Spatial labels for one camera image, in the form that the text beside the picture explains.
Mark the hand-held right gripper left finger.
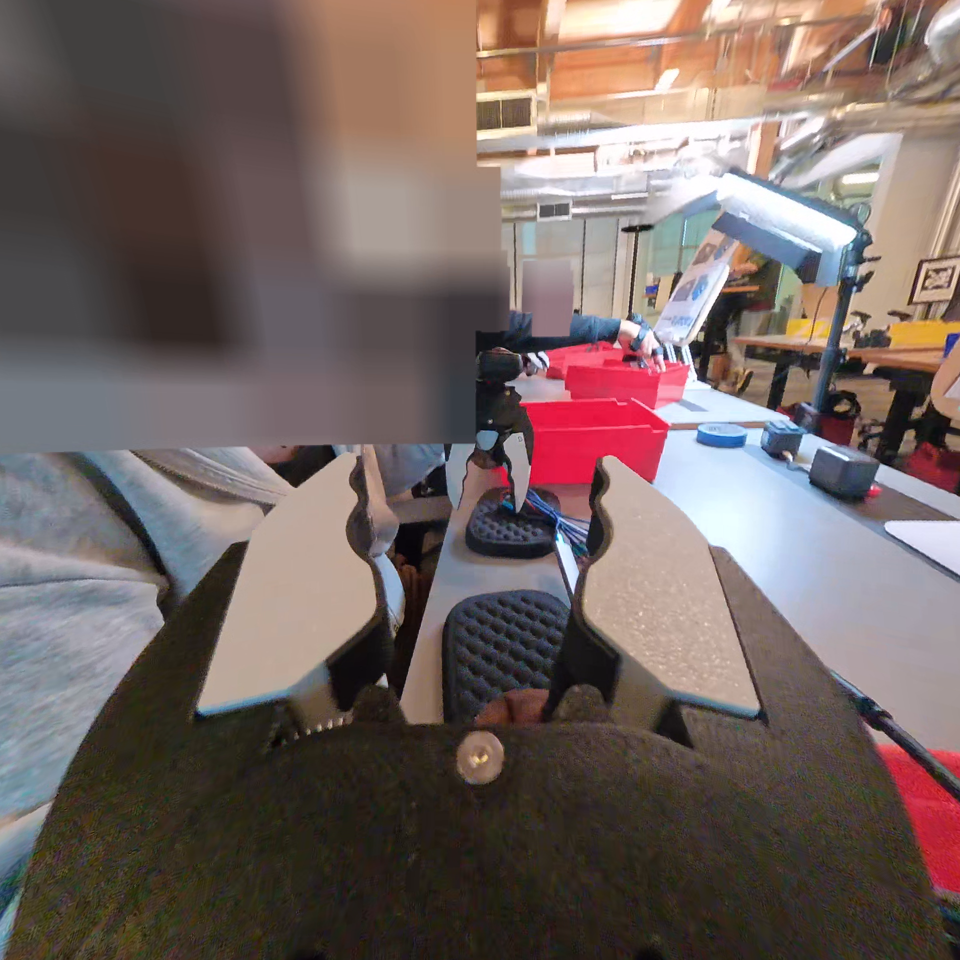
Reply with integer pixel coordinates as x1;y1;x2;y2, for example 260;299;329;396
195;451;400;740

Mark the ceiling air vent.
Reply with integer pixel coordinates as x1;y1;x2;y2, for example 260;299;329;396
477;90;538;138

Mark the black usb-c cable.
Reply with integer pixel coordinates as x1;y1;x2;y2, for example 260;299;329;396
828;669;960;802

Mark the wooden work table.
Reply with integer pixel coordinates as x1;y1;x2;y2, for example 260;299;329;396
731;333;960;376

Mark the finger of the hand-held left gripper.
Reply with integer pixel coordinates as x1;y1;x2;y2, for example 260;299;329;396
447;442;490;513
493;431;536;513

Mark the red plastic bin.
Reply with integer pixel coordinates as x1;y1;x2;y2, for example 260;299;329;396
521;397;671;486
543;343;625;381
564;360;691;411

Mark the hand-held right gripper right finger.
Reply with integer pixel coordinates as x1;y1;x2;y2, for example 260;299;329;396
541;454;763;740

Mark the white board stand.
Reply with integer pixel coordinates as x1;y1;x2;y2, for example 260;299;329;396
885;519;960;579

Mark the large grey power adapter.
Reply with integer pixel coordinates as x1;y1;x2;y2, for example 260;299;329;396
808;444;880;502

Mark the blue wire bundle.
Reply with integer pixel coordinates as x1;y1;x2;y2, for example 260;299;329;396
525;487;595;560

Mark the white board with blue pictures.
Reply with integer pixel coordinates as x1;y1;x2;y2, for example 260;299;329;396
654;228;741;348

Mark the black desk mat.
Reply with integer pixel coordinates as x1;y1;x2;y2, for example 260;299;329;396
870;487;960;526

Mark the rectangular led light panel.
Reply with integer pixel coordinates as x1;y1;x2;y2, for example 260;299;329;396
712;168;865;286

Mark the person's grey hoodie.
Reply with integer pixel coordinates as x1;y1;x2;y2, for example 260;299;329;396
0;446;451;834

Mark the framed black-and-white tag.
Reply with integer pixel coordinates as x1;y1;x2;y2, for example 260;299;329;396
909;256;960;305

